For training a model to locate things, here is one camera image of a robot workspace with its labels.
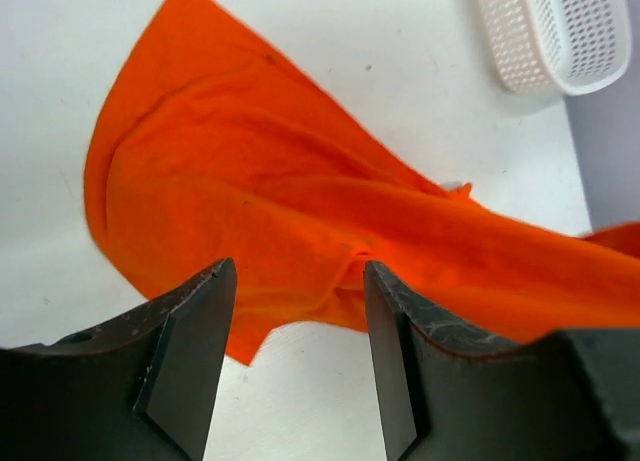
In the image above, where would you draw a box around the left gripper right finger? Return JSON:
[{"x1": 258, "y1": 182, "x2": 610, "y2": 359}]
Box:
[{"x1": 364, "y1": 261, "x2": 639, "y2": 460}]

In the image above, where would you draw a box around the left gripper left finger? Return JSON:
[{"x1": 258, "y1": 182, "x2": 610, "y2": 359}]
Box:
[{"x1": 1, "y1": 259, "x2": 237, "y2": 460}]

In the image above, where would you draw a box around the orange t shirt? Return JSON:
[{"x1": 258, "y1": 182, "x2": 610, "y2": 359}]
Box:
[{"x1": 84, "y1": 0, "x2": 639, "y2": 364}]

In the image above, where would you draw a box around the white perforated plastic basket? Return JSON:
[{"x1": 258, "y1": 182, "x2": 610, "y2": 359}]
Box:
[{"x1": 477, "y1": 0, "x2": 632, "y2": 96}]

